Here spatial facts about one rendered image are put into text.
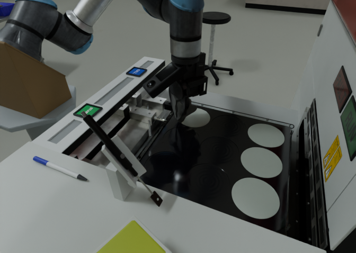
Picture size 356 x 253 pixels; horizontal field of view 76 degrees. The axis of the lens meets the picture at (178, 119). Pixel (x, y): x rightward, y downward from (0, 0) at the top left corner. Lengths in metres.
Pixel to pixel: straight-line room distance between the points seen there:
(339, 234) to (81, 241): 0.38
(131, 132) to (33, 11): 0.54
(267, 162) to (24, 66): 0.79
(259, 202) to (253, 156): 0.13
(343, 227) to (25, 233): 0.48
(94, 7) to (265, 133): 0.75
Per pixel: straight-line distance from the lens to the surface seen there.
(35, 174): 0.55
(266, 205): 0.54
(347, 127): 0.48
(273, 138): 0.69
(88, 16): 1.00
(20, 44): 0.94
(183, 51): 0.55
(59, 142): 0.61
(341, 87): 0.57
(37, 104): 0.95
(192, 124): 0.69
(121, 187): 0.42
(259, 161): 0.62
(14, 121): 1.02
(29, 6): 1.00
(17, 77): 0.91
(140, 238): 0.34
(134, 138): 0.68
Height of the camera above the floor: 1.34
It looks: 38 degrees down
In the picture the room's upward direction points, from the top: straight up
